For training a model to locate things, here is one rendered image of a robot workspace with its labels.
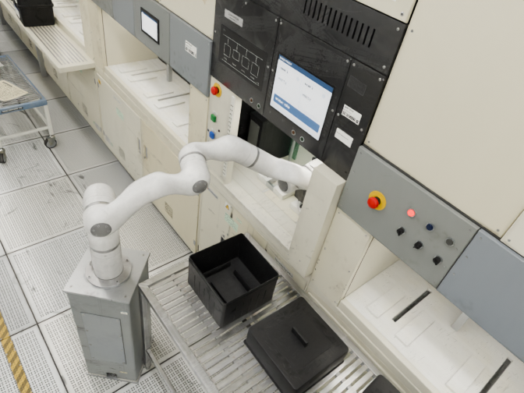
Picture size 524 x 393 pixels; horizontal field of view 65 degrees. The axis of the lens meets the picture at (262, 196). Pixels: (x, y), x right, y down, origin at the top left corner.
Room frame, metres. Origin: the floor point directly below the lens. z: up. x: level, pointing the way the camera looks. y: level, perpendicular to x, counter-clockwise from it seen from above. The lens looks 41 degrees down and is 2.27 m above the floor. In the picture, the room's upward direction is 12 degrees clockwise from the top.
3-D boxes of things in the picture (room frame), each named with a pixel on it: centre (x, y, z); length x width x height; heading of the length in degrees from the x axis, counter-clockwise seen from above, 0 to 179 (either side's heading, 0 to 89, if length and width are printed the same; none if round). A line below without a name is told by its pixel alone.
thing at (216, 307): (1.08, 0.06, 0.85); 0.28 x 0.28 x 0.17; 45
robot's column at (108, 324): (1.06, 0.59, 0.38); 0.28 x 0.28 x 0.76; 1
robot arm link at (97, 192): (1.09, 0.60, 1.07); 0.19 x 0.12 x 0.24; 26
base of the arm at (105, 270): (1.06, 0.59, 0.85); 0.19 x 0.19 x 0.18
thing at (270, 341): (0.86, -0.25, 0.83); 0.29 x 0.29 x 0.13; 45
